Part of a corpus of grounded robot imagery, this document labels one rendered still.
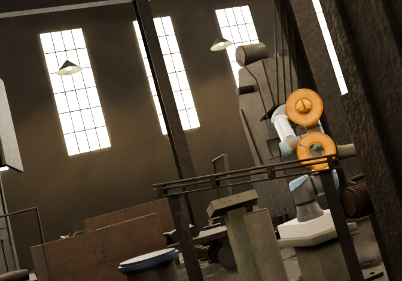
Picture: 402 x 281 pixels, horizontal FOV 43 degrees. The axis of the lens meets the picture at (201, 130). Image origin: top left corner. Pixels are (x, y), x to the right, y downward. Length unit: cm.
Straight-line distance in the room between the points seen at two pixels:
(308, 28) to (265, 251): 351
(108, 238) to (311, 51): 285
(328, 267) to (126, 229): 176
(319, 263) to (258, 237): 55
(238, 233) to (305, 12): 348
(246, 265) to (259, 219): 28
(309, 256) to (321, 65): 294
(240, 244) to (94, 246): 170
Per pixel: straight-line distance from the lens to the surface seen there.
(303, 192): 283
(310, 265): 287
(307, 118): 220
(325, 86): 537
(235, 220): 249
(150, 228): 408
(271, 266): 236
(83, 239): 393
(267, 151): 799
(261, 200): 595
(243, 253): 250
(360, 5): 178
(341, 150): 211
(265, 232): 235
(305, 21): 552
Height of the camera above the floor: 65
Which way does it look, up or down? 7 degrees up
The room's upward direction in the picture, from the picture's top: 15 degrees counter-clockwise
